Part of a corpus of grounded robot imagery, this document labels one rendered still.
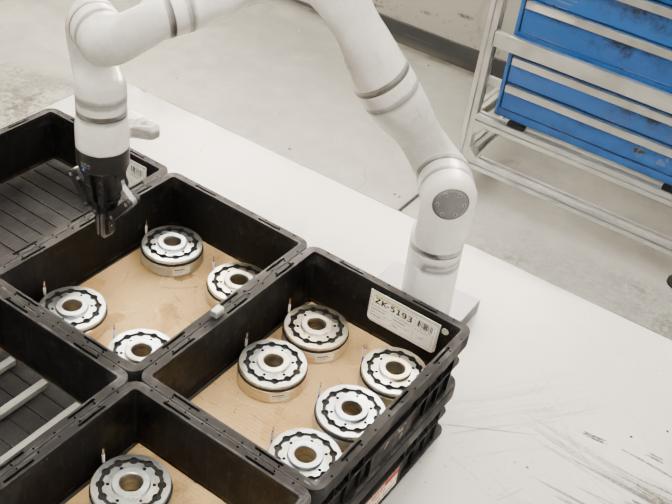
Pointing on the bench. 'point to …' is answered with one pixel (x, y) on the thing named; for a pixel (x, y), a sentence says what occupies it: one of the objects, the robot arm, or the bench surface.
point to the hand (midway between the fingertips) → (105, 224)
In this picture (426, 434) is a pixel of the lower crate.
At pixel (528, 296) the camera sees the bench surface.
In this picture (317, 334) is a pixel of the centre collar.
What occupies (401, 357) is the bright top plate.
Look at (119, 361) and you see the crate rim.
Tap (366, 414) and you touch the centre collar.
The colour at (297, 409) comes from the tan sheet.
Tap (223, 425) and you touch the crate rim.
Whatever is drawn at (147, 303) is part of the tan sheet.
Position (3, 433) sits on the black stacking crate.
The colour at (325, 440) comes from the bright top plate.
